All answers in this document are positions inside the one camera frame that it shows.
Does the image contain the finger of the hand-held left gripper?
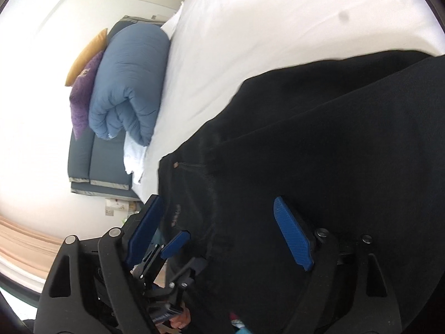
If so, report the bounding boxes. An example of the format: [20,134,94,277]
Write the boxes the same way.
[167,257,208,288]
[134,230,191,281]

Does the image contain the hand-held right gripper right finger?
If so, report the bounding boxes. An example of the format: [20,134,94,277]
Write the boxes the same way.
[273,197,414,334]

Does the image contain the white bed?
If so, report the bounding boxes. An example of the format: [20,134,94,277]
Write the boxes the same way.
[130,0,445,202]

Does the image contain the white pillow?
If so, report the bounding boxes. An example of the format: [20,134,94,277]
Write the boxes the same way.
[160,9,183,40]

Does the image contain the purple pillow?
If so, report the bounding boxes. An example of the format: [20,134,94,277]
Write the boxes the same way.
[70,50,105,140]

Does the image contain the person's left hand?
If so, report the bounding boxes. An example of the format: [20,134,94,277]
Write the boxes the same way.
[158,307,192,334]

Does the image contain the rolled blue duvet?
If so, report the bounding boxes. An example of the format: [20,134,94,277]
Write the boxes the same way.
[88,23,171,147]

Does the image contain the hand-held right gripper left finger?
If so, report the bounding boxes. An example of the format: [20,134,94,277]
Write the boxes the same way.
[35,194,165,334]

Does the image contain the black pants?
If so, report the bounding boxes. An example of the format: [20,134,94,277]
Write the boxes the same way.
[158,50,445,334]

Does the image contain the grey padded headboard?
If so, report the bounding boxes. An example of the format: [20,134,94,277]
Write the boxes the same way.
[68,16,168,201]

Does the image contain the yellow pillow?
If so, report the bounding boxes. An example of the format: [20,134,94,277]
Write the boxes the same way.
[65,28,108,87]

